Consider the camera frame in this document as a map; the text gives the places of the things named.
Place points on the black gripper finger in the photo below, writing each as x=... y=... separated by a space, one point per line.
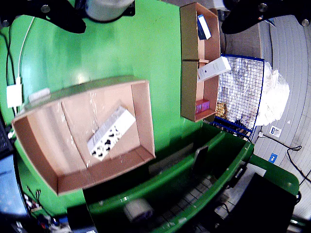
x=48 y=9
x=267 y=9

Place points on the white dAlba carton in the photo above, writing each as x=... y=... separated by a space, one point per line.
x=213 y=69

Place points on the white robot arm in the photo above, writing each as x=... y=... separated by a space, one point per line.
x=107 y=9

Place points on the cardboard box with divider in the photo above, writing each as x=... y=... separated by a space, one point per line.
x=188 y=85

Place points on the open cardboard tray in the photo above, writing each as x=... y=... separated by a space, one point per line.
x=48 y=150

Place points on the grey roller shutter door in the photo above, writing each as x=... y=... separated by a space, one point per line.
x=291 y=60

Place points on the teal and navy carton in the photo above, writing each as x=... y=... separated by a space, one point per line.
x=203 y=26

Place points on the white power adapter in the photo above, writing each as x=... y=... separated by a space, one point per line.
x=14 y=95

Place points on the yellow crumpled packaging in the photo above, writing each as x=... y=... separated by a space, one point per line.
x=221 y=110

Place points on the maroon pink carton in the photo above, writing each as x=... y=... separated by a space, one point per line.
x=202 y=106

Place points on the white door label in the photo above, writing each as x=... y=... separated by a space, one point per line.
x=275 y=131

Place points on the black keyboard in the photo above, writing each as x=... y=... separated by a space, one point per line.
x=5 y=138

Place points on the cow print carton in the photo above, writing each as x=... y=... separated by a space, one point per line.
x=109 y=136

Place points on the blue door sticker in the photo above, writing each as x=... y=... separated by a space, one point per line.
x=273 y=157

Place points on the black smartphone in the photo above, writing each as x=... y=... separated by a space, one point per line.
x=200 y=160

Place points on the blue lit screen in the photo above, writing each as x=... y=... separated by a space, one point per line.
x=9 y=184

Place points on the black monitor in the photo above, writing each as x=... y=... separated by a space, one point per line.
x=262 y=206

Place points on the tape roll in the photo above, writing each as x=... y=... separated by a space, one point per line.
x=138 y=210

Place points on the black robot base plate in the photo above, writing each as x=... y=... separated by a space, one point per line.
x=131 y=11

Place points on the green metal machine frame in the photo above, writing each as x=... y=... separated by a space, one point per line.
x=218 y=155

